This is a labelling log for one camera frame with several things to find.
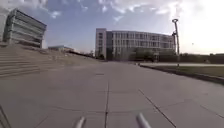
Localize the grey paved slab ground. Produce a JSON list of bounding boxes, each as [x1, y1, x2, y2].
[[0, 61, 224, 128]]

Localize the long pale multi-storey building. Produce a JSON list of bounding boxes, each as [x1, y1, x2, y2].
[[95, 27, 177, 62]]

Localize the trees before building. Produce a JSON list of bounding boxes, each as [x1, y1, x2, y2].
[[128, 47, 160, 63]]

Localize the low flat building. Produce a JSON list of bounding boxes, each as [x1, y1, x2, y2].
[[47, 45, 75, 53]]

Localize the robot's own part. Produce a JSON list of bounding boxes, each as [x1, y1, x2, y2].
[[74, 116, 87, 128], [135, 112, 152, 128]]

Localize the tall lamp pole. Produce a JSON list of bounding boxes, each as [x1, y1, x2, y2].
[[171, 18, 181, 68]]

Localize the pale road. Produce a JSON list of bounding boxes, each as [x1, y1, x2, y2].
[[139, 62, 224, 67]]

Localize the row of dark trees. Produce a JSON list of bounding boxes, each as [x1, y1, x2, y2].
[[158, 52, 224, 65]]

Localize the grass strip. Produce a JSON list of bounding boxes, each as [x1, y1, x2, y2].
[[148, 64, 224, 79]]

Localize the dark stone kerb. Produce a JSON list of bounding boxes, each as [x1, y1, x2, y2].
[[138, 63, 224, 85]]

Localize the wide stone steps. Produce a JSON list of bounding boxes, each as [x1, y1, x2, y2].
[[0, 44, 101, 80]]

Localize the slanted grey building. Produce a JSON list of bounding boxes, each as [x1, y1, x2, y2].
[[2, 8, 48, 50]]

